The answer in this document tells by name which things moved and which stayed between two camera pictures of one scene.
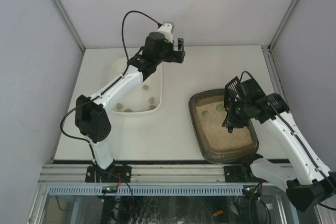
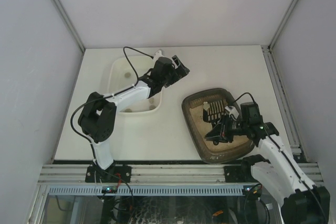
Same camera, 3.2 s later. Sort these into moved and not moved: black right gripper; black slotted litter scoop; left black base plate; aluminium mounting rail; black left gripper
Moved: black left gripper; black right gripper; black slotted litter scoop
Not moved: left black base plate; aluminium mounting rail
